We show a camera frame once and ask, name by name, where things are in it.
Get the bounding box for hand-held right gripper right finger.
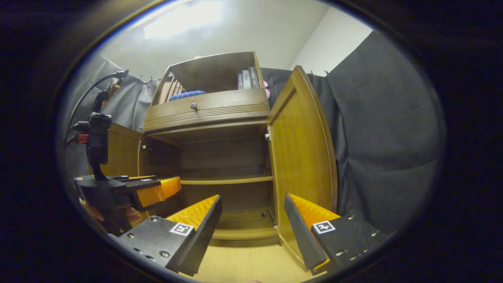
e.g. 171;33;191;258
284;193;387;276

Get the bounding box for wooden inner shelf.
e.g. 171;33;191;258
180;175;275;186

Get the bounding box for wooden cabinet drawer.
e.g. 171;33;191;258
142;88;271;133

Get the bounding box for blue folded towel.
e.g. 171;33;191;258
168;90;206;102

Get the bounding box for black cable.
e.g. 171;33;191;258
64;70;130;144

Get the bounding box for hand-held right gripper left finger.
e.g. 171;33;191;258
118;195;223;277

